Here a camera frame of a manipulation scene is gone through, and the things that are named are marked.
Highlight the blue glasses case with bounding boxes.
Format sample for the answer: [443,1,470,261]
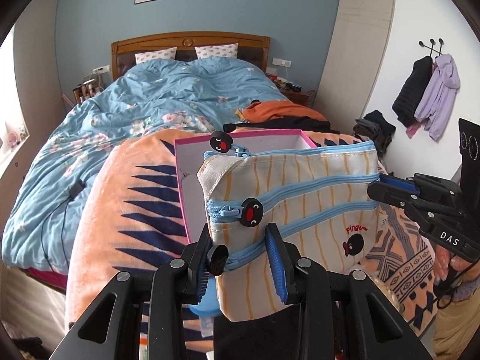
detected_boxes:
[188,276,221,318]

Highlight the striped Pingu zipper pouch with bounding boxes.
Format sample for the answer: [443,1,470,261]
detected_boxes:
[197,132,380,322]

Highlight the left nightstand with clutter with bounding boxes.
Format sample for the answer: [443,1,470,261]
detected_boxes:
[72,73,104,105]

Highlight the person's right hand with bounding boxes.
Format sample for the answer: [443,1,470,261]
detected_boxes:
[433,245,479,283]

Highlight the dark clothes pile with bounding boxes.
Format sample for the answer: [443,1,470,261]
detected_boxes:
[352,110,396,158]

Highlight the black hanging jacket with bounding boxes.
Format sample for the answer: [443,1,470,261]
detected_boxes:
[392,56,433,128]

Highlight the orange patterned blanket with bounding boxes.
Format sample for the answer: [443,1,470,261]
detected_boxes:
[65,130,437,359]

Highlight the lilac hanging hoodie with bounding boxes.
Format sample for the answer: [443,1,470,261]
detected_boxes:
[414,54,461,141]

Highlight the pink cardboard box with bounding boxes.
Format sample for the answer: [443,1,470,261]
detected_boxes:
[174,129,316,243]

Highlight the black garment on bed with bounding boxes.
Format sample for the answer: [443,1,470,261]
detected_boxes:
[223,116,339,134]

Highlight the right wooden nightstand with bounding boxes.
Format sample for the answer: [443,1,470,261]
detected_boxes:
[280,89,309,107]

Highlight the orange garment on bed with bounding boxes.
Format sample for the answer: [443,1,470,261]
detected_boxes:
[240,100,326,123]

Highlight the beige wardrobe panel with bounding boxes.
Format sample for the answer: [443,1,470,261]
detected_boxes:
[313,0,395,134]

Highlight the blue floral duvet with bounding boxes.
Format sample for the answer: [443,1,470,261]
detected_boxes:
[1,57,282,275]

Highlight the left patterned pillow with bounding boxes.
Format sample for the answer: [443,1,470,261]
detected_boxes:
[135,47,177,64]

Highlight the patterned pillow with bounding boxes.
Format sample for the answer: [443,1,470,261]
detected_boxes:
[135,47,177,64]
[194,43,239,59]

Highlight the right patterned pillow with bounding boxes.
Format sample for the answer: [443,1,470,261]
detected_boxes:
[194,43,239,59]

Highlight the wooden bed headboard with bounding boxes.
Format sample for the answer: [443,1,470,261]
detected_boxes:
[111,31,270,80]

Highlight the black tracker camera box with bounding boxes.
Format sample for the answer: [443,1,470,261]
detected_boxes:
[459,119,480,214]

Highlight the black cable on duvet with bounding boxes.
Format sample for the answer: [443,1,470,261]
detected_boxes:
[39,178,87,271]

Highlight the black wall coat hooks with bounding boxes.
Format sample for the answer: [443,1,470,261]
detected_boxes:
[418,38,444,58]

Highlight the white wall socket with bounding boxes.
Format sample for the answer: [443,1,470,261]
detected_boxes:
[272,58,291,68]

